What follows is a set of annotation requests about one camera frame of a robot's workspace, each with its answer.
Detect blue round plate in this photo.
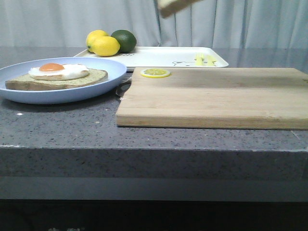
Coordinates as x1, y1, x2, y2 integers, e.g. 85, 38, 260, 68
0, 57, 127, 104

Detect bread slice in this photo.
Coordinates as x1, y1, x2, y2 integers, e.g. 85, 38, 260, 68
5, 68, 109, 91
157, 0, 200, 18

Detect white rectangular tray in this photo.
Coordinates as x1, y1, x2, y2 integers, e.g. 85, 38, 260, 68
74, 47, 229, 71

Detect lemon slice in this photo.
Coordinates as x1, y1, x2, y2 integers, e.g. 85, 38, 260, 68
140, 68, 171, 78

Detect left yellow cutlery piece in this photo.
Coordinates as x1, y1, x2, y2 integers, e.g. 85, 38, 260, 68
195, 53, 205, 66

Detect yellow cutlery piece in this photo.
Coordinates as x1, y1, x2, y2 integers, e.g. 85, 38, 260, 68
195, 53, 205, 66
206, 55, 216, 66

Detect green lime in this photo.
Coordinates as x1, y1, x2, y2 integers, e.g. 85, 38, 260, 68
111, 30, 137, 53

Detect right yellow cutlery piece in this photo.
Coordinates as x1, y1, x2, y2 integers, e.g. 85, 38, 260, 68
206, 55, 216, 66

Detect front yellow lemon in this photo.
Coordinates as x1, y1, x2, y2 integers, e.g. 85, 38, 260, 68
91, 36, 120, 57

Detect yellow lemon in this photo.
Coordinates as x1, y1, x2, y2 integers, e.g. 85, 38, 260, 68
91, 36, 120, 57
86, 29, 109, 53

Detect rear yellow lemon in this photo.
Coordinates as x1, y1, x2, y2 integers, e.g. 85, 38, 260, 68
86, 29, 109, 53

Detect fried egg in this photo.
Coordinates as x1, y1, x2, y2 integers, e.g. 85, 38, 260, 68
28, 63, 90, 81

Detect wooden cutting board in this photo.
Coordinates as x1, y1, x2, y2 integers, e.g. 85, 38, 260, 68
116, 67, 308, 130

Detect white curtain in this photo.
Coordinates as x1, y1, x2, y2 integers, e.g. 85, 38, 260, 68
0, 0, 308, 49

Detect metal cutting board handle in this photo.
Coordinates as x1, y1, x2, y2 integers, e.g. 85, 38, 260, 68
115, 78, 132, 98

